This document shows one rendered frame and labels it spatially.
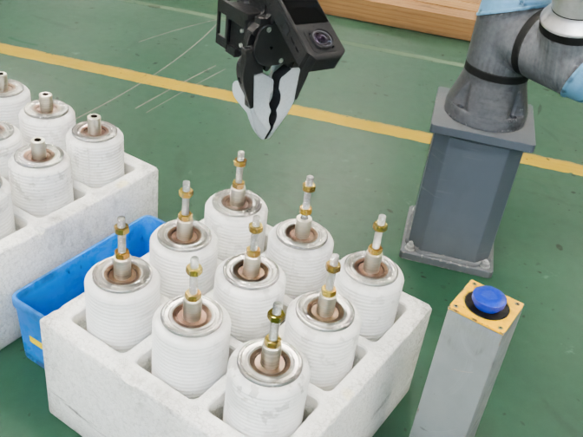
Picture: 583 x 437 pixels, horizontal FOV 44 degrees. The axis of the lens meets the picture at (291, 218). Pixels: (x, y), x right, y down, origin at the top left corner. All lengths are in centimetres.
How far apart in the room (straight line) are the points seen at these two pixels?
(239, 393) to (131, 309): 19
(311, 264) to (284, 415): 26
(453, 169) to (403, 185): 36
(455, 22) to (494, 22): 144
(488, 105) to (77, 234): 74
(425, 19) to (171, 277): 191
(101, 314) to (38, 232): 27
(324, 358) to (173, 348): 19
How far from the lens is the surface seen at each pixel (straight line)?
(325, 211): 158
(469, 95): 135
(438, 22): 275
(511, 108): 137
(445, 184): 140
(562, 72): 124
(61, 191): 121
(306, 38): 73
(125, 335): 97
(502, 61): 132
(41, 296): 119
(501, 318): 89
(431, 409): 99
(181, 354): 88
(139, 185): 130
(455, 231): 145
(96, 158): 126
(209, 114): 193
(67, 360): 101
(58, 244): 121
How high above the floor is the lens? 85
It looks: 34 degrees down
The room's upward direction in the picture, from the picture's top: 8 degrees clockwise
